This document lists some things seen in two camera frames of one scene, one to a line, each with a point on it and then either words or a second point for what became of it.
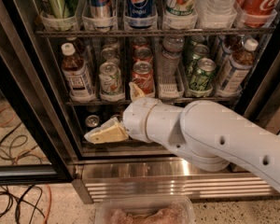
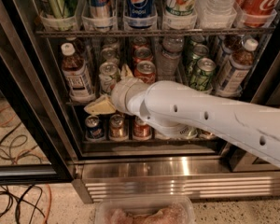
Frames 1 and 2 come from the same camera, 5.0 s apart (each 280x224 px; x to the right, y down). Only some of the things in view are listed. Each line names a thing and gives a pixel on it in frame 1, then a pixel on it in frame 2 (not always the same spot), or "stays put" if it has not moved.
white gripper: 136,118 → 119,93
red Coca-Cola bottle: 259,4 stays put
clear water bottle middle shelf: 168,59 stays put
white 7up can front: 110,82 stays put
